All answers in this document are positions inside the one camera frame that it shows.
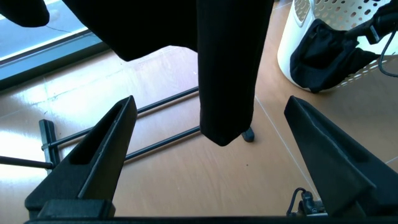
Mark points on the black garment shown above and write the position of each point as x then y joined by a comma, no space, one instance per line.
323,62

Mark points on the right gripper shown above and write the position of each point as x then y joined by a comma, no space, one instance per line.
385,21

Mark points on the white laundry basket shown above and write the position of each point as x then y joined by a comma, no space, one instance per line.
289,46

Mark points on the window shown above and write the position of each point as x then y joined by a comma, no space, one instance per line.
31,40

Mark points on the black shorts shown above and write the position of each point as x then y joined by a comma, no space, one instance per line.
230,77

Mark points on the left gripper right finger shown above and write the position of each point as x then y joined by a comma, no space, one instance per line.
348,174

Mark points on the black clothes rack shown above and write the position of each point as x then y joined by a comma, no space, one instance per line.
49,137

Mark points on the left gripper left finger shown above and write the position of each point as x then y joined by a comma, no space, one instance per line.
93,168

